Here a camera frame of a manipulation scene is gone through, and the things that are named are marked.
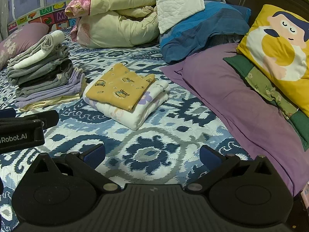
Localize stack of folded clothes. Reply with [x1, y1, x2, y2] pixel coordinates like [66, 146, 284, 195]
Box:
[7, 30, 88, 113]

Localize yellow cartoon pillow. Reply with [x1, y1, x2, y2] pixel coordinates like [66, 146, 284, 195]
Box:
[236, 4, 309, 118]

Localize colourful alphabet foam mat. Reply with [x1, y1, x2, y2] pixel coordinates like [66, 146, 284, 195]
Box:
[7, 1, 78, 35]

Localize cream quilt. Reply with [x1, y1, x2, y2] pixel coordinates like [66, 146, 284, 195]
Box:
[70, 0, 161, 49]

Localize yellow printed pants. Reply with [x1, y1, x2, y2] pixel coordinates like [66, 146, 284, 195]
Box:
[86, 63, 156, 112]

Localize plain purple pillow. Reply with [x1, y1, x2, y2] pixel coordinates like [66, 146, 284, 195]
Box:
[160, 43, 309, 196]

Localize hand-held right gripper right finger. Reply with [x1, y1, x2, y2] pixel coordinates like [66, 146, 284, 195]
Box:
[185, 145, 276, 193]

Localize blue patterned bedspread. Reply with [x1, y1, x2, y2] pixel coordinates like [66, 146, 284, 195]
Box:
[0, 28, 254, 223]

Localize white quilted blanket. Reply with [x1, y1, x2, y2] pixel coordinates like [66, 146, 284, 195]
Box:
[156, 0, 205, 34]

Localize blue striped quilt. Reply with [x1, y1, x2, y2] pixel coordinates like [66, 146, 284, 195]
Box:
[159, 1, 251, 64]

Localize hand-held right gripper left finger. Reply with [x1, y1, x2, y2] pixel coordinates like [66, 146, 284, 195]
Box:
[31, 144, 121, 194]

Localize white floral folded blanket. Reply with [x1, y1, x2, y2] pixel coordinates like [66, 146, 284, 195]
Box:
[83, 78, 169, 131]

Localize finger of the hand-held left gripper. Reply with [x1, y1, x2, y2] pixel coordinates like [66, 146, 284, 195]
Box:
[14, 110, 59, 128]
[0, 108, 16, 119]

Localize purple floral pillow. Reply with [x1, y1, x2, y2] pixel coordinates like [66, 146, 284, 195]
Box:
[0, 22, 50, 70]

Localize green floral pillow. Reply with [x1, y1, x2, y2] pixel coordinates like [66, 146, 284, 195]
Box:
[223, 54, 309, 151]

